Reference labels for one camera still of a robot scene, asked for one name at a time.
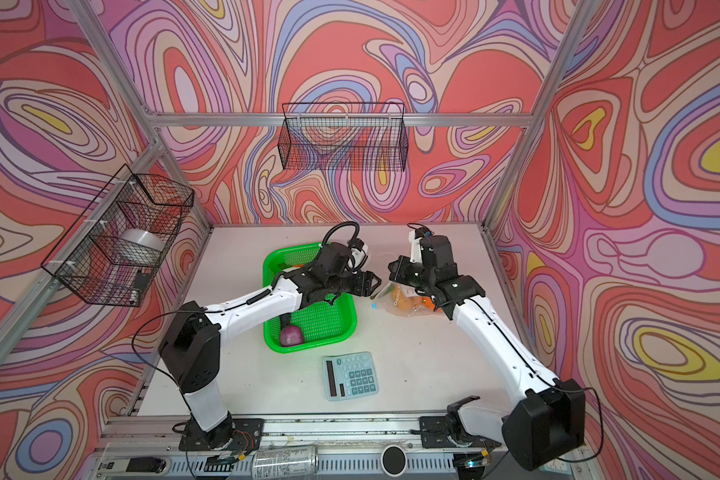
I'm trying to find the orange bell pepper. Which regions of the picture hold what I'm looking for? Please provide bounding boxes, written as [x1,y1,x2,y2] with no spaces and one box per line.
[410,296,436,314]

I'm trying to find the green plastic basket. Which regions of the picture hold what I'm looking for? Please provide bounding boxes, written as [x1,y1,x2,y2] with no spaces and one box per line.
[262,243,358,354]

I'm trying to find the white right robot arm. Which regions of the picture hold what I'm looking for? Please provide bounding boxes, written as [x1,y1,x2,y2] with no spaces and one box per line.
[388,226,586,471]

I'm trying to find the purple red onion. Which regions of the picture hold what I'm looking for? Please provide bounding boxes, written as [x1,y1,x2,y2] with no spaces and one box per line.
[279,324,305,348]

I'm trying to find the silver drink can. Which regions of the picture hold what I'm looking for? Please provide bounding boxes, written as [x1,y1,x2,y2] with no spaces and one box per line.
[251,445,318,479]

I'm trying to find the black device on rail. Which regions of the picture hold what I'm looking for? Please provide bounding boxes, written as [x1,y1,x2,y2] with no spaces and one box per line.
[96,456,170,476]

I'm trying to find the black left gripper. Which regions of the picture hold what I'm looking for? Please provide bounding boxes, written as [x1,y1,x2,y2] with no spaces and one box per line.
[325,270,385,299]

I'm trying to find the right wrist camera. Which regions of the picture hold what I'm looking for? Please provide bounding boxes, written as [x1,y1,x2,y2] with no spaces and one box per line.
[407,223,432,264]

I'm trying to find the aluminium frame post right rear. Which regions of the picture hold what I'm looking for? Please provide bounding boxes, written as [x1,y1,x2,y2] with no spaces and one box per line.
[482,0,601,233]

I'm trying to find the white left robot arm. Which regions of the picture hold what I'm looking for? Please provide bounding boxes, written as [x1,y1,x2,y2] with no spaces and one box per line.
[158,239,380,438]

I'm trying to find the black wire basket rear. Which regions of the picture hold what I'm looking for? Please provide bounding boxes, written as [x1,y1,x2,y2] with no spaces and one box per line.
[277,101,409,172]

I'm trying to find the black round speaker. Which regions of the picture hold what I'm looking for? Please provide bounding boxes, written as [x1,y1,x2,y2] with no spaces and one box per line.
[380,445,407,478]

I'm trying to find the teal calculator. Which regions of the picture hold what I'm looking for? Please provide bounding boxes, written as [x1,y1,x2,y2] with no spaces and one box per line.
[321,352,380,401]

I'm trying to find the white roll in basket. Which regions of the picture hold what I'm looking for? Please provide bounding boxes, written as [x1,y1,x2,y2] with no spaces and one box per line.
[115,229,165,266]

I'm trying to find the aluminium front rail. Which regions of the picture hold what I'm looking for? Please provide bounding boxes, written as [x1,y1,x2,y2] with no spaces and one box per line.
[78,411,598,479]

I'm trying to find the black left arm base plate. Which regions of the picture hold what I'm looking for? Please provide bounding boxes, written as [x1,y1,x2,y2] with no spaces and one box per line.
[179,416,265,454]

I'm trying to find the black wire basket left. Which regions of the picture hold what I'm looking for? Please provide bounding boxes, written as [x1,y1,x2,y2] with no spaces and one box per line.
[41,166,195,307]

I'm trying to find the black wire basket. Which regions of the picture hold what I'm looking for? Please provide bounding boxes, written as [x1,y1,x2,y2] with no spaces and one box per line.
[277,101,409,172]
[41,166,195,307]

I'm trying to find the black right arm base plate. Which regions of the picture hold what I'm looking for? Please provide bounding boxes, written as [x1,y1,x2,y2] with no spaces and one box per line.
[409,395,500,451]

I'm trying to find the clear zip top bag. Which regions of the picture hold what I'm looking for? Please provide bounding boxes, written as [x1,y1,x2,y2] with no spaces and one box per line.
[370,269,442,318]

